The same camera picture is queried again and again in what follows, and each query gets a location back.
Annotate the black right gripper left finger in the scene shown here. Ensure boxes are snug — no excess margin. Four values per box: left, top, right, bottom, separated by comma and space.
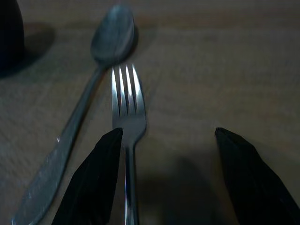
51, 127, 124, 225

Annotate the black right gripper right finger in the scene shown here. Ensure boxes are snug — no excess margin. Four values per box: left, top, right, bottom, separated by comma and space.
215, 127, 300, 225

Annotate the silver metal fork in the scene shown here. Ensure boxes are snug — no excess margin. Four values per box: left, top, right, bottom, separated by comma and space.
111, 63, 147, 225

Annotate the silver metal spoon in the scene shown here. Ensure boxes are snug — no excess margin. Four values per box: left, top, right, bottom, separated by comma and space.
11, 4, 135, 225

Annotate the dark round vessel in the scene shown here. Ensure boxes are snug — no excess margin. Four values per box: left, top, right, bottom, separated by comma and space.
0, 0, 25, 78

